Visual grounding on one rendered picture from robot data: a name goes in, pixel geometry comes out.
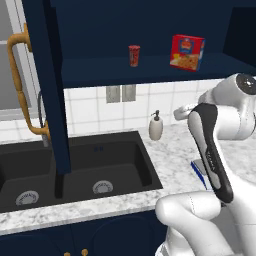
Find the grey wall outlet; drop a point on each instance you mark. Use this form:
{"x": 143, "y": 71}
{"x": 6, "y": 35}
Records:
{"x": 128, "y": 93}
{"x": 113, "y": 94}

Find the black double sink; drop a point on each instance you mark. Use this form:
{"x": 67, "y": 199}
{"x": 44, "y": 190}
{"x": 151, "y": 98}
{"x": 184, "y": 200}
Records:
{"x": 110, "y": 166}

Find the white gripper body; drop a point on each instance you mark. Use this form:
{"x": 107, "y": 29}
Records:
{"x": 182, "y": 112}

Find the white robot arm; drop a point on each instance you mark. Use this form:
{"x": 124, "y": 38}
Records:
{"x": 240, "y": 110}

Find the red boxed food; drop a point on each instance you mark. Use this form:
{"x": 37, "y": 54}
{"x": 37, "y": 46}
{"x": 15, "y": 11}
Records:
{"x": 186, "y": 53}

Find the navy wall cabinet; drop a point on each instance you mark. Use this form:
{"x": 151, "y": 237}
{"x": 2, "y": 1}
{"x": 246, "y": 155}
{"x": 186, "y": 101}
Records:
{"x": 146, "y": 26}

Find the navy base cabinet door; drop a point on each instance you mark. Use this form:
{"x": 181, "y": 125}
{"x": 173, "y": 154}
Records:
{"x": 33, "y": 245}
{"x": 123, "y": 235}

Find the white soap dispenser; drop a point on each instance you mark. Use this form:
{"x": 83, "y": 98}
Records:
{"x": 155, "y": 128}

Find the golden cabinet knob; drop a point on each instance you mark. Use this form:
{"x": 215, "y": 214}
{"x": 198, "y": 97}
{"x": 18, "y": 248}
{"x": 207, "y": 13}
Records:
{"x": 84, "y": 252}
{"x": 67, "y": 254}

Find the red can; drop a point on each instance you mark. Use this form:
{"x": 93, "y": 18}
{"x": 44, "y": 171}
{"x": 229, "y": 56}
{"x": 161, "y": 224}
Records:
{"x": 134, "y": 56}

